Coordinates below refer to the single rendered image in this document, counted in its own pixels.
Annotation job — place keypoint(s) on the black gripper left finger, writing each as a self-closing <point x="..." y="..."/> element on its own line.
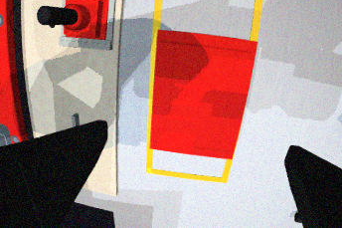
<point x="41" y="177"/>

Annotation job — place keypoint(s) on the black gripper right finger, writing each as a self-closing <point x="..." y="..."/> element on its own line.
<point x="316" y="186"/>

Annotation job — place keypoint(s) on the yellow rectangular frame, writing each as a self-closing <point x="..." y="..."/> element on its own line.
<point x="156" y="28"/>

